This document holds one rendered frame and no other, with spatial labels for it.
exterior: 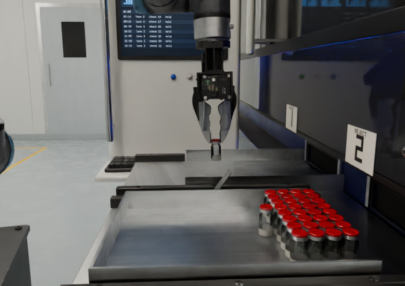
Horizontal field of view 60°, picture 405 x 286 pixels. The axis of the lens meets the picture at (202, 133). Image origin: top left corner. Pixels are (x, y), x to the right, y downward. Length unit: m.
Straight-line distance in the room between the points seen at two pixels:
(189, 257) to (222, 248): 0.05
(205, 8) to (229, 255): 0.45
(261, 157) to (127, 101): 0.57
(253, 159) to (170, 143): 0.43
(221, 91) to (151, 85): 0.65
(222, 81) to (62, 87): 5.56
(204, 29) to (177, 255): 0.42
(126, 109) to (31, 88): 5.08
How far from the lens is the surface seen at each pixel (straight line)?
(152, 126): 1.34
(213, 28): 0.72
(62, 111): 6.22
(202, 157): 1.00
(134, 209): 0.68
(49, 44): 6.25
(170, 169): 0.93
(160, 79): 1.32
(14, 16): 6.49
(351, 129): 0.59
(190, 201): 0.67
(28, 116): 6.44
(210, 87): 0.71
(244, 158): 1.01
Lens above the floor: 1.13
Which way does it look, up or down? 10 degrees down
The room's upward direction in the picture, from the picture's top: straight up
